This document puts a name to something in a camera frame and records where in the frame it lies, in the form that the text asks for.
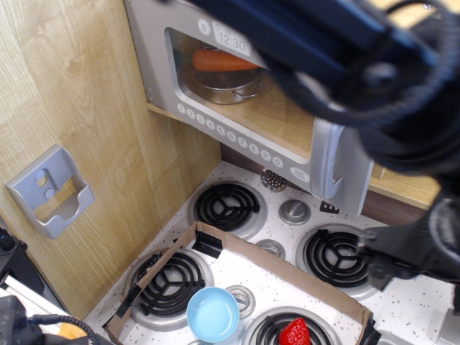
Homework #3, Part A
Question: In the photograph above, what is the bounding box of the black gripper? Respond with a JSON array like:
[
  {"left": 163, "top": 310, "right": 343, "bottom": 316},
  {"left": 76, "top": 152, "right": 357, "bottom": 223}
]
[{"left": 358, "top": 199, "right": 459, "bottom": 290}]

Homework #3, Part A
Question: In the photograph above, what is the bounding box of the grey toy microwave door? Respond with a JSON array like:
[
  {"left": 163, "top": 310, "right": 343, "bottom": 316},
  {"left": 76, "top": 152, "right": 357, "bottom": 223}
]
[{"left": 125, "top": 1, "right": 373, "bottom": 216}]

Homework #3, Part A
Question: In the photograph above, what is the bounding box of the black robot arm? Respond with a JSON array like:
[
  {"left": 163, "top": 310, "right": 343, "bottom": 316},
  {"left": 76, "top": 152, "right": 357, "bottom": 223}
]
[{"left": 195, "top": 1, "right": 459, "bottom": 289}]

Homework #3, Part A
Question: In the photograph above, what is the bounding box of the back right stove burner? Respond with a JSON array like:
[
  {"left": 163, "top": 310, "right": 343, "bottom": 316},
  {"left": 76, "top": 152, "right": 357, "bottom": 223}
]
[{"left": 295, "top": 224, "right": 377, "bottom": 301}]

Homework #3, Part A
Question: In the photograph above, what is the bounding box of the stove burner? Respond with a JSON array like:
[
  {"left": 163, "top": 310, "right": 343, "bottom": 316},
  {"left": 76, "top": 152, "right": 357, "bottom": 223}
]
[
  {"left": 295, "top": 224, "right": 377, "bottom": 301},
  {"left": 188, "top": 181, "right": 267, "bottom": 240},
  {"left": 131, "top": 249, "right": 214, "bottom": 331},
  {"left": 241, "top": 307, "right": 341, "bottom": 344}
]

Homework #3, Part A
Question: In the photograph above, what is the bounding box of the grey stove knob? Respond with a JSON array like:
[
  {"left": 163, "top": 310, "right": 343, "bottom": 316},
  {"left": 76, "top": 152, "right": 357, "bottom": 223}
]
[{"left": 278, "top": 200, "right": 311, "bottom": 226}]

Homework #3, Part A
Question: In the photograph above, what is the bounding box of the red toy strawberry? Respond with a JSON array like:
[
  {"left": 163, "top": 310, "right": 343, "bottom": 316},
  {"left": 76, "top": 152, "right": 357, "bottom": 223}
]
[{"left": 278, "top": 318, "right": 311, "bottom": 345}]

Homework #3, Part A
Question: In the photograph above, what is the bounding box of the round metal strainer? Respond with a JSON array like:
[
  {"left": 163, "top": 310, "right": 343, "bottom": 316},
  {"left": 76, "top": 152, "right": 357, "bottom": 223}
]
[{"left": 261, "top": 169, "right": 288, "bottom": 193}]

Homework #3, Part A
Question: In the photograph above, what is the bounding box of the front right stove burner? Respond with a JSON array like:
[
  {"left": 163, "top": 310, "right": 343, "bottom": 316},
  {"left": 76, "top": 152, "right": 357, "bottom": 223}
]
[{"left": 241, "top": 307, "right": 341, "bottom": 344}]

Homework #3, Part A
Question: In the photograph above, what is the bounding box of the back left stove burner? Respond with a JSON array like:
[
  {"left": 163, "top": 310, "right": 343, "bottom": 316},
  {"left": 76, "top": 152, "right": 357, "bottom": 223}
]
[{"left": 188, "top": 181, "right": 267, "bottom": 240}]

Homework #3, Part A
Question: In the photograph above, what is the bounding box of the light blue bowl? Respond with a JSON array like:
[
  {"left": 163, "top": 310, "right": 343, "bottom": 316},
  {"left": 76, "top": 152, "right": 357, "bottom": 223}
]
[{"left": 186, "top": 287, "right": 240, "bottom": 343}]

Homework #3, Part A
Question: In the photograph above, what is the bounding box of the small metal pot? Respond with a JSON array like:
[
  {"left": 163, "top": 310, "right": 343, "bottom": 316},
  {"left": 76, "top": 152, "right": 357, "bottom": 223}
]
[{"left": 193, "top": 69, "right": 264, "bottom": 105}]

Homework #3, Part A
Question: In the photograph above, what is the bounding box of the front left stove burner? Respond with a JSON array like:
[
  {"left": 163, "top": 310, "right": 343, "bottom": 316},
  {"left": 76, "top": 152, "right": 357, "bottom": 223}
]
[{"left": 131, "top": 249, "right": 214, "bottom": 331}]

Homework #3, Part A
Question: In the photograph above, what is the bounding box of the orange toy carrot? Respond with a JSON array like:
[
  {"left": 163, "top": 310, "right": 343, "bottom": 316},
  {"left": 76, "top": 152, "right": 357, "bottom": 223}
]
[{"left": 192, "top": 49, "right": 259, "bottom": 72}]

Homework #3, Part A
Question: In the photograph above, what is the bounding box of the black device at left edge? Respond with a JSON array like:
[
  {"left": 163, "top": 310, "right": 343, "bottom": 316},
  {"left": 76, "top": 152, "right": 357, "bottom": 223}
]
[{"left": 1, "top": 228, "right": 45, "bottom": 295}]

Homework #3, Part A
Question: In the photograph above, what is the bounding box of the brown cardboard frame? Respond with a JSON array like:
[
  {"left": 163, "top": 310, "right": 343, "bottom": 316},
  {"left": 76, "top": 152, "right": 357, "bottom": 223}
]
[{"left": 103, "top": 222, "right": 380, "bottom": 344}]

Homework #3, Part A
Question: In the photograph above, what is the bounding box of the clear knob ring upper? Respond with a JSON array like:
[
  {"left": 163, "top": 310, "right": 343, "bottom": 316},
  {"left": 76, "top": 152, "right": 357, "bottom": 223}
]
[{"left": 255, "top": 239, "right": 288, "bottom": 260}]

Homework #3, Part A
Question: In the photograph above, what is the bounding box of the clear knob ring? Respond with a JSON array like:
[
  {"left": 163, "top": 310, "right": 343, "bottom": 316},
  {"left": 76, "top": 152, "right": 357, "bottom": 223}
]
[
  {"left": 255, "top": 239, "right": 288, "bottom": 260},
  {"left": 224, "top": 285, "right": 257, "bottom": 320}
]

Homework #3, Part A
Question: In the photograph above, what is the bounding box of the clear knob ring lower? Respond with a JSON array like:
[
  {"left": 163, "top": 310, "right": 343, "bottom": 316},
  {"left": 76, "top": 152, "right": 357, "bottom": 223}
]
[{"left": 224, "top": 285, "right": 257, "bottom": 320}]

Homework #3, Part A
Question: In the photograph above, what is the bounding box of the grey wall holder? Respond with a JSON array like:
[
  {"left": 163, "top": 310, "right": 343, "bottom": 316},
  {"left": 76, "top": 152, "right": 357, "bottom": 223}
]
[{"left": 6, "top": 144, "right": 95, "bottom": 239}]

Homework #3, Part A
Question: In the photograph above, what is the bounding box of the black braided cable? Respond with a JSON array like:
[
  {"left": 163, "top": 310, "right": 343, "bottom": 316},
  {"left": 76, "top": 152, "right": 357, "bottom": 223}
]
[{"left": 24, "top": 313, "right": 100, "bottom": 345}]

